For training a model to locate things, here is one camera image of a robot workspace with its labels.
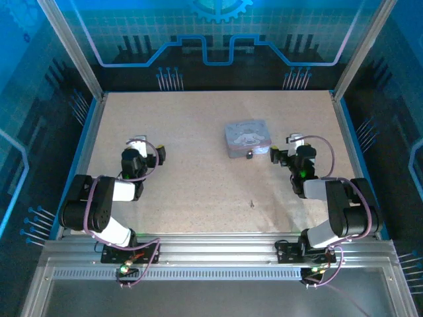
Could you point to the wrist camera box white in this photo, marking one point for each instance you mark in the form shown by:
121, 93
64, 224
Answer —
293, 145
140, 147

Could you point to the aluminium cross beam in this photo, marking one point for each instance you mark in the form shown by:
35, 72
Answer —
215, 247

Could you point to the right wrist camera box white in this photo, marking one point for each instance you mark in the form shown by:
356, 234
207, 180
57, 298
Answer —
293, 145

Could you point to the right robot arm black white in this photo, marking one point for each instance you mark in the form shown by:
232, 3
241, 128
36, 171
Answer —
343, 211

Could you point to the aluminium frame post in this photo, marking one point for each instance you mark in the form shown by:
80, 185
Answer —
69, 49
363, 46

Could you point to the cartoon print tin box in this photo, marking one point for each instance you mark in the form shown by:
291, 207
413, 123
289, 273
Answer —
246, 137

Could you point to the small led circuit board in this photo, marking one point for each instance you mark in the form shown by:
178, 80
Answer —
125, 269
315, 271

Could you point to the aluminium lower frame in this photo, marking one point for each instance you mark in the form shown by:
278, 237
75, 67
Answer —
400, 290

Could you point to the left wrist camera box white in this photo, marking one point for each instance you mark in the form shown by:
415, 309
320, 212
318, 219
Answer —
140, 147

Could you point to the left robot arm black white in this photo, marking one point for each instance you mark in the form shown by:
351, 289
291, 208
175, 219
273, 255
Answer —
99, 214

